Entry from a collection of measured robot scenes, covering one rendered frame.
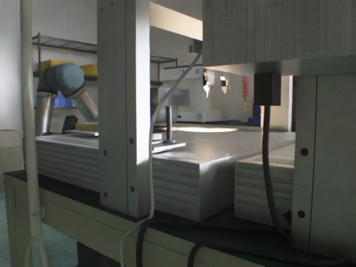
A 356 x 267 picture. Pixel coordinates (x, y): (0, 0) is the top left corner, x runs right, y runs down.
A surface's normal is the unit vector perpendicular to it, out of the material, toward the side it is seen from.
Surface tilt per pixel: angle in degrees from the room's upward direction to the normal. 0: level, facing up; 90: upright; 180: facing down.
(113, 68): 90
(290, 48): 90
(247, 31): 90
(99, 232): 90
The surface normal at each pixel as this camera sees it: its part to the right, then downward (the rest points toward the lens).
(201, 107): -0.63, 0.07
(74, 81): 0.76, -0.04
